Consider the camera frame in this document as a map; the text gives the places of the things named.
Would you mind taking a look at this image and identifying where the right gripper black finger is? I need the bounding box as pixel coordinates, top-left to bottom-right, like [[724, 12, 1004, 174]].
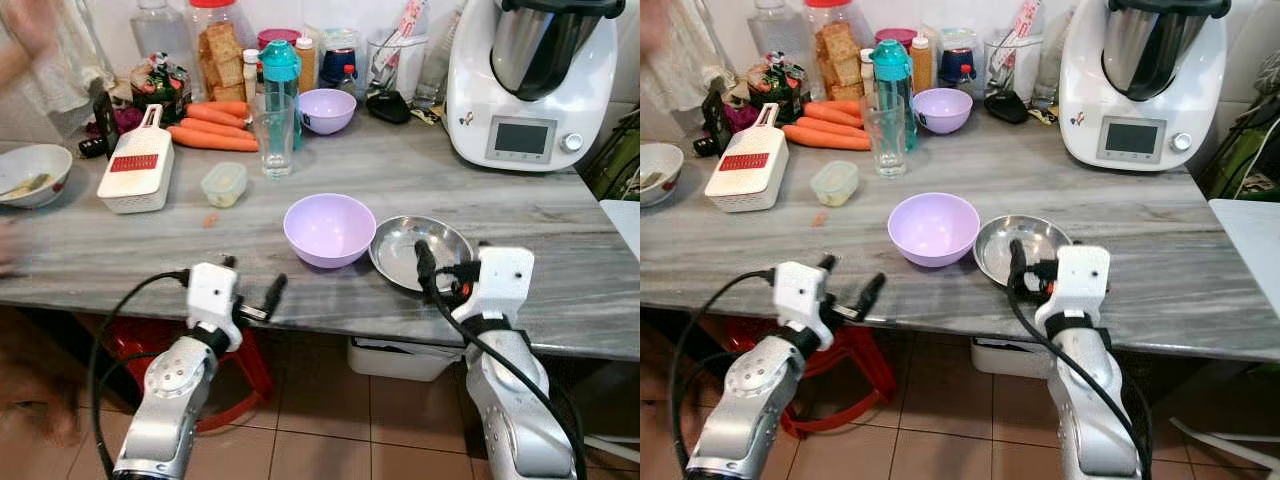
[[414, 239, 440, 298], [1007, 238, 1033, 296]]

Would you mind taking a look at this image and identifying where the round stainless steel plate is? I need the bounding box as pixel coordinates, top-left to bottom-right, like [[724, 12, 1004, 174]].
[[973, 215, 1073, 291], [369, 215, 475, 293]]

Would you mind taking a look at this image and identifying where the red plastic stool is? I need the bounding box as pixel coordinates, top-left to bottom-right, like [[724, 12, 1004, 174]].
[[770, 325, 898, 439], [105, 320, 274, 433]]

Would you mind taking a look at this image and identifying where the small clear plastic container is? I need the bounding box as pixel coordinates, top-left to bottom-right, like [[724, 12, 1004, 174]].
[[810, 161, 859, 208], [201, 162, 248, 209]]

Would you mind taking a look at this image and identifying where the large purple plastic bowl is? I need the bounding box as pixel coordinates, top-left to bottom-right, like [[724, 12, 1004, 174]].
[[283, 193, 378, 269], [888, 193, 982, 268]]

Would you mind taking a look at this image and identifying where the white plastic bin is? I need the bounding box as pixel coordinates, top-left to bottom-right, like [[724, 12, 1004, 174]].
[[348, 338, 466, 383], [970, 338, 1053, 379]]

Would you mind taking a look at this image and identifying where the white box grater red blade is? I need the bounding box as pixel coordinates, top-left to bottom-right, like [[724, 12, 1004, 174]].
[[704, 104, 787, 214], [97, 104, 176, 215]]

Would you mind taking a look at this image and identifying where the clear drinking glass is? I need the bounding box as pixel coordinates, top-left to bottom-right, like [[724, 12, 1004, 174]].
[[253, 95, 296, 179], [862, 95, 906, 179]]

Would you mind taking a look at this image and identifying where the black rounded object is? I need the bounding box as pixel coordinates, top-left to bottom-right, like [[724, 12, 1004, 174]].
[[366, 90, 412, 125], [985, 90, 1029, 125]]

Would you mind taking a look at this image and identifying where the white side table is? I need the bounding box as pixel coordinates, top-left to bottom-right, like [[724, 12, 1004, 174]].
[[600, 198, 641, 261]]

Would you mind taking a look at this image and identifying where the small purple plastic bowl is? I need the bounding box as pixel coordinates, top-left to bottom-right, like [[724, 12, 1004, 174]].
[[298, 89, 358, 135], [912, 88, 973, 135]]

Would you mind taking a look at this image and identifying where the black flat device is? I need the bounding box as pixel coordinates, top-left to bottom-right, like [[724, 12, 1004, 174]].
[[703, 92, 731, 158], [92, 92, 120, 159]]

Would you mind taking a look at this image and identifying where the green printed snack bag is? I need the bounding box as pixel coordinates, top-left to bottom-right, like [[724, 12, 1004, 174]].
[[130, 55, 191, 126], [745, 55, 807, 126]]

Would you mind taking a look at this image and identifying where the white kitchen cooking machine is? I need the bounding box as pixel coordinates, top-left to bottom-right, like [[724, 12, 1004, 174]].
[[1058, 0, 1233, 173], [445, 0, 626, 173]]

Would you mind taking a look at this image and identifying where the white ceramic bowl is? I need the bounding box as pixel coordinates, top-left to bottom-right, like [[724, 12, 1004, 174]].
[[640, 143, 685, 208], [0, 144, 73, 209]]

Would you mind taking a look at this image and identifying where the teal water bottle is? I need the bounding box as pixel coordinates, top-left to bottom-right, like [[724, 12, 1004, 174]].
[[259, 40, 303, 151], [870, 40, 913, 151]]

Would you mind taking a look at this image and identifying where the glass jar with utensils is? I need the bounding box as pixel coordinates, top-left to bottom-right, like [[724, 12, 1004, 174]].
[[983, 0, 1048, 101], [365, 0, 433, 101]]

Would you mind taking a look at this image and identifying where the red lid jar of crackers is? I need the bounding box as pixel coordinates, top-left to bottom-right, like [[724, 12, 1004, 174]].
[[805, 0, 867, 101], [190, 0, 256, 101]]

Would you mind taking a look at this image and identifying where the glass jar with blue contents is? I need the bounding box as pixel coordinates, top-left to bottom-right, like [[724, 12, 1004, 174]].
[[320, 28, 361, 96], [935, 28, 979, 91]]

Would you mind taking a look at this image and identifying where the clear plastic bottle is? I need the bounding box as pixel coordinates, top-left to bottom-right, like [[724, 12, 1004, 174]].
[[745, 0, 807, 61], [130, 0, 191, 61]]

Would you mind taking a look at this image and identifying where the white hanging cloth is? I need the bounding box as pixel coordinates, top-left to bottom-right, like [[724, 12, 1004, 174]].
[[28, 0, 116, 113], [645, 0, 726, 113]]

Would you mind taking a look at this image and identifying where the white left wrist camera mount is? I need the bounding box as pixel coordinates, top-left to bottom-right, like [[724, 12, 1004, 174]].
[[773, 262, 834, 352], [187, 263, 242, 352]]

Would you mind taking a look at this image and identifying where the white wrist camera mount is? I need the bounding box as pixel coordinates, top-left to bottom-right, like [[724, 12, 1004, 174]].
[[773, 262, 834, 352], [1035, 246, 1112, 324], [187, 263, 242, 352], [452, 247, 536, 324]]

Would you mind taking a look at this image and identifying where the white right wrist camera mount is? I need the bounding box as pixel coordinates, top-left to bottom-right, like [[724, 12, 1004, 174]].
[[452, 247, 536, 324], [1035, 246, 1112, 324]]

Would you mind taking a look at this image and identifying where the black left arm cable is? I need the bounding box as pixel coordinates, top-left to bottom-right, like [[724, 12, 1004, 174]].
[[668, 268, 777, 480], [88, 268, 191, 480]]

